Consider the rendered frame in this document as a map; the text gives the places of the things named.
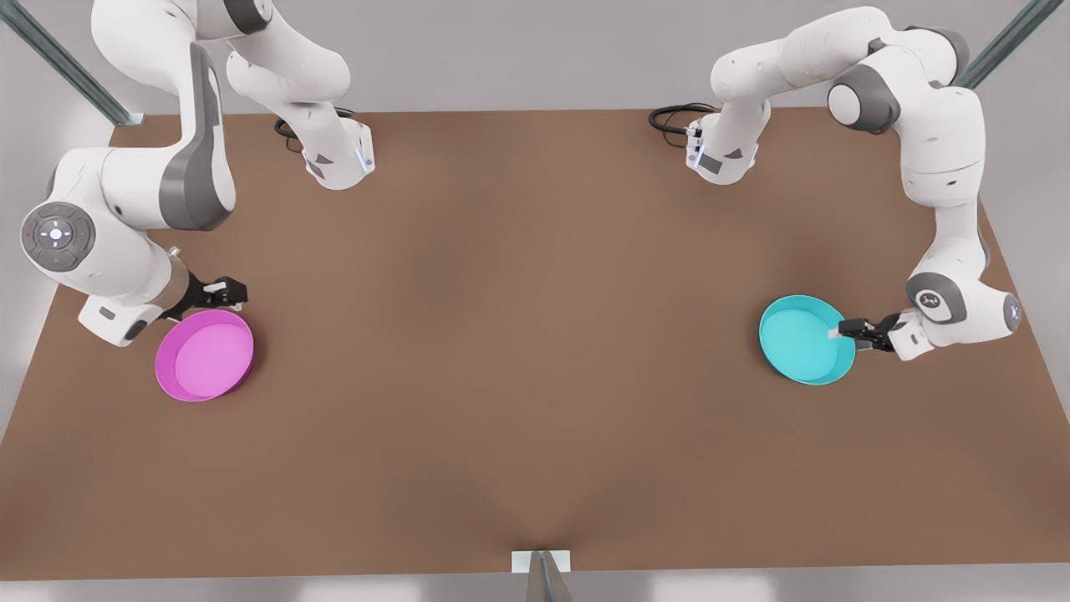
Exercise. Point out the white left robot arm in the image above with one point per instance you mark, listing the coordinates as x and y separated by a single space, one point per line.
940 150

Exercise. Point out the blue plate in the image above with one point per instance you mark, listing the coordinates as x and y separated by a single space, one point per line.
801 341

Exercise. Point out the silver frame post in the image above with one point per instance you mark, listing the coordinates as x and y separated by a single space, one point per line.
543 577
999 42
63 58

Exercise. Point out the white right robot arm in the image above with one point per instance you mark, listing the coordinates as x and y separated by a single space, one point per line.
125 188

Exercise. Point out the pink plate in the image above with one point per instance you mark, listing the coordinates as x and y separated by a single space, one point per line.
205 358

